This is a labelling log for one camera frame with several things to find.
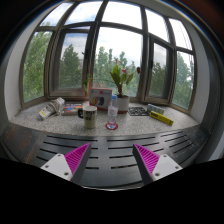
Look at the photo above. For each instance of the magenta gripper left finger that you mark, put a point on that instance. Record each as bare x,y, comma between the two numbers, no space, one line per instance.
70,166

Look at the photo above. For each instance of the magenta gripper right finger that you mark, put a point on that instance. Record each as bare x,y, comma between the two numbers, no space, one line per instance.
152,166

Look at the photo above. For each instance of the clear plastic water bottle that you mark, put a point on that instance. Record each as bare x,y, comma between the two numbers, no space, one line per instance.
112,110

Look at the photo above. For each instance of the dark slatted radiator cover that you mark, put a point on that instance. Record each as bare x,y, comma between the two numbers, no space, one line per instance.
111,163

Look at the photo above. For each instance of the yellow rectangular box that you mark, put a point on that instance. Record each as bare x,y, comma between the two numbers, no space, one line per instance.
161,118

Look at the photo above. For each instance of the red round coaster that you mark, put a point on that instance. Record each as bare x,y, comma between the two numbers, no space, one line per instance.
111,127

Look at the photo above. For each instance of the flat colourful marker box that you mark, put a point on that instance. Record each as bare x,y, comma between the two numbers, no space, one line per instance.
71,108

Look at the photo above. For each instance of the black and white patterned mat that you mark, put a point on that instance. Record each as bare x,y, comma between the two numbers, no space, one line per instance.
137,111

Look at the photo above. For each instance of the pale blue small box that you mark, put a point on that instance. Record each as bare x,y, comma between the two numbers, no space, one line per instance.
154,108

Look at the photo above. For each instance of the white box with colourful print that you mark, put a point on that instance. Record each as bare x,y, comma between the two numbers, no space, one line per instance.
100,97

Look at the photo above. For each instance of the potted plant in white pot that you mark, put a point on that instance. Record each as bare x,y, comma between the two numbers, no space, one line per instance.
126,87

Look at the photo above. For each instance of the brown framed bay window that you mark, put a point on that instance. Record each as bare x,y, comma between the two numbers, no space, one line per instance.
78,40

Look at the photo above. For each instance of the white mug with black handle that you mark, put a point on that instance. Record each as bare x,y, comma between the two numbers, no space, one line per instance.
88,114

